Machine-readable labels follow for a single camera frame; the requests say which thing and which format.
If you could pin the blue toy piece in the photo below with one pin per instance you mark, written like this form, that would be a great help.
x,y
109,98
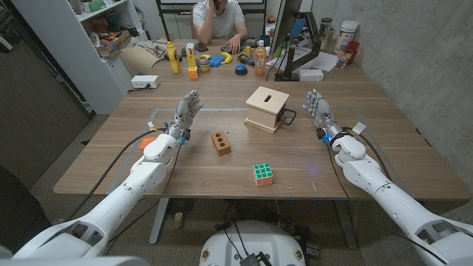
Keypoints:
x,y
216,61

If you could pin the brown cardboard sheet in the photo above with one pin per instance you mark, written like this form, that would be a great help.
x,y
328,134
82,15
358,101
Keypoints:
x,y
138,59

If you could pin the blue push button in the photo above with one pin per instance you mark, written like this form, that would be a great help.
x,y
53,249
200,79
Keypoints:
x,y
241,69

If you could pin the yellow toy block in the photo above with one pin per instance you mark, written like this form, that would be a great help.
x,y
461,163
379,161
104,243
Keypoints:
x,y
248,50

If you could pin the white shelf unit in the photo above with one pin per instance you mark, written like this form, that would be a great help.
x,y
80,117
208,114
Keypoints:
x,y
96,63

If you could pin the yellow and orange toy tower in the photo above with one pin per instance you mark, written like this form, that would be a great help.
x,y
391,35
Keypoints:
x,y
192,63

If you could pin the white labelled canister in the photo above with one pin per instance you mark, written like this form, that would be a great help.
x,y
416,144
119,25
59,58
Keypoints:
x,y
346,35

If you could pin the wooden drawer box with slot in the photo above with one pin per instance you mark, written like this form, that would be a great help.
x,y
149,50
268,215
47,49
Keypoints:
x,y
267,107

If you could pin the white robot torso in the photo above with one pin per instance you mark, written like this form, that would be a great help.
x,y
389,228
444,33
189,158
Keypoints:
x,y
253,244

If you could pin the dark lidded jar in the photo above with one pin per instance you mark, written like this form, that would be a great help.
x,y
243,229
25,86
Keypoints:
x,y
325,29

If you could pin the yellow plastic bottle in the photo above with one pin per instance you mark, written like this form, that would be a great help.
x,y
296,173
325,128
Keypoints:
x,y
173,58

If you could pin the orange juice bottle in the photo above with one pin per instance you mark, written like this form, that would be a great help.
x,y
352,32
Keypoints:
x,y
260,59

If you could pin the cardboard box with items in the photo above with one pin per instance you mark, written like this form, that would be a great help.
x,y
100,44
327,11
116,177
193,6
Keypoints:
x,y
115,45

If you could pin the orange cube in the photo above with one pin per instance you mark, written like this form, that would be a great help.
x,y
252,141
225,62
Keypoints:
x,y
146,142

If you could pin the yellow toy banana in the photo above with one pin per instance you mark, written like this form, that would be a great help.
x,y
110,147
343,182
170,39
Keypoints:
x,y
227,58

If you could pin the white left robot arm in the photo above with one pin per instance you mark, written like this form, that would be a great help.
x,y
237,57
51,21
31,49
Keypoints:
x,y
122,199

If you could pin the Rubik's cube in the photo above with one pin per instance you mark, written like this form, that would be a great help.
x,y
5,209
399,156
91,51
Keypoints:
x,y
263,174

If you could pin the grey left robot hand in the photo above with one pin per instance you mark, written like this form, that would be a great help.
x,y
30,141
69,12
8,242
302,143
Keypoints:
x,y
184,112

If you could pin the white paper sheet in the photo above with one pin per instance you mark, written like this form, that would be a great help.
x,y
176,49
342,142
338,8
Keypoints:
x,y
325,61

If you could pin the green item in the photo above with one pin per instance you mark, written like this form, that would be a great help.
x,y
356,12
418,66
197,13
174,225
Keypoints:
x,y
277,52

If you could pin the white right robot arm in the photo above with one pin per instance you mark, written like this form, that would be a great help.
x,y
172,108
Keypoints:
x,y
388,199

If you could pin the colourful stacking rings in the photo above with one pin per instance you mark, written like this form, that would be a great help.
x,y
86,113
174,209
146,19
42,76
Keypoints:
x,y
203,63

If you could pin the black keyboard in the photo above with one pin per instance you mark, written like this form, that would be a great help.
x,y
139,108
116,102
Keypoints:
x,y
249,44

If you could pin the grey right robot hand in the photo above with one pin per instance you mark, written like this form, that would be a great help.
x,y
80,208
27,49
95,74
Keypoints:
x,y
320,111

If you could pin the person in grey t-shirt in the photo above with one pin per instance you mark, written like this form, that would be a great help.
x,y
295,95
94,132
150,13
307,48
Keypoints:
x,y
220,20

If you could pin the white paper tag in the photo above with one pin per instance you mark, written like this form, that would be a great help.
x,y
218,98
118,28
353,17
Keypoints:
x,y
358,128

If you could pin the computer monitor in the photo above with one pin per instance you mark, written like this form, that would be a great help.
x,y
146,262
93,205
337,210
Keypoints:
x,y
286,22

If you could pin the brown brick block with holes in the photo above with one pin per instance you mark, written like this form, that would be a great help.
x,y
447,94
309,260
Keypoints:
x,y
221,143

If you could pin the black gadget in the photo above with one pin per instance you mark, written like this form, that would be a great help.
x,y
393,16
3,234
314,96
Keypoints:
x,y
244,58

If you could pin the small white box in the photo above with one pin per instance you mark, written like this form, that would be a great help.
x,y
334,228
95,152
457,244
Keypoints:
x,y
311,75

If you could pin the grey table leg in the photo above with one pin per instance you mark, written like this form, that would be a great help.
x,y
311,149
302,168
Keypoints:
x,y
159,221
345,225

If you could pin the white power strip box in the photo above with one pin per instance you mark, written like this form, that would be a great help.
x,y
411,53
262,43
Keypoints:
x,y
145,81

